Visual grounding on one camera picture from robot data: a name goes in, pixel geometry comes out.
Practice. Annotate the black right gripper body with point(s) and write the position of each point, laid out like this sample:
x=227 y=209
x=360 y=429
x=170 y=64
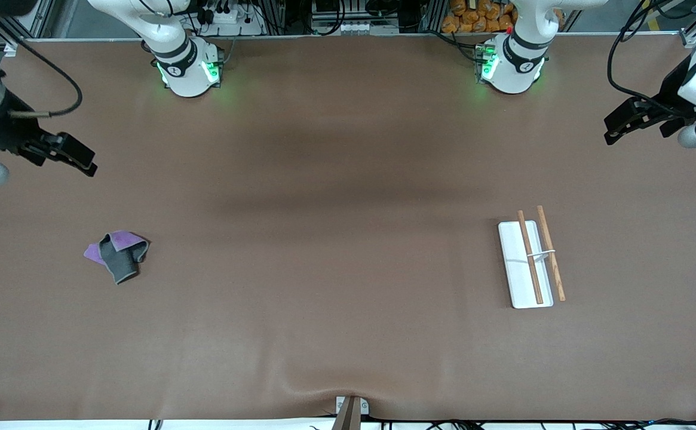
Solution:
x=2 y=130

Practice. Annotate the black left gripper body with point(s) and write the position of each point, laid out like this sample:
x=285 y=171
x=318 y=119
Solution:
x=674 y=89

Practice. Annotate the purple and grey towel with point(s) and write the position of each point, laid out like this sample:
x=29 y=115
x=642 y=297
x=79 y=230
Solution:
x=122 y=263

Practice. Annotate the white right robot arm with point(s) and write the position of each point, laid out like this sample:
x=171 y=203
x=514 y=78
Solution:
x=186 y=71

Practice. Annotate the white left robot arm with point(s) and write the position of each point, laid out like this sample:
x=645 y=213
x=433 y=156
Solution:
x=515 y=71

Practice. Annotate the white rack with wooden rods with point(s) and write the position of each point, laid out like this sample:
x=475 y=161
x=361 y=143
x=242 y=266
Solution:
x=518 y=269

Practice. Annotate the orange packets pile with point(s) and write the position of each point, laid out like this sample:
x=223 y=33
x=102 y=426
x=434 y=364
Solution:
x=473 y=18

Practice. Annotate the white power strip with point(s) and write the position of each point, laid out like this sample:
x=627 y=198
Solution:
x=228 y=18

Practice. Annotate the small white terminal block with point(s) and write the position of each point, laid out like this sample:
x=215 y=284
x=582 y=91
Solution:
x=355 y=27

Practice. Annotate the brown table mat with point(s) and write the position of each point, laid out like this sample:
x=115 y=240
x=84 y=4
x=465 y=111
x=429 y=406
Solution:
x=348 y=269

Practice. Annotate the metal table edge bracket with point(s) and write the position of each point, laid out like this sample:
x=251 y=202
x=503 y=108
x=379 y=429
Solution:
x=342 y=406

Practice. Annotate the brown post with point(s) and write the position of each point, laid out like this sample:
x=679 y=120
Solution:
x=348 y=418

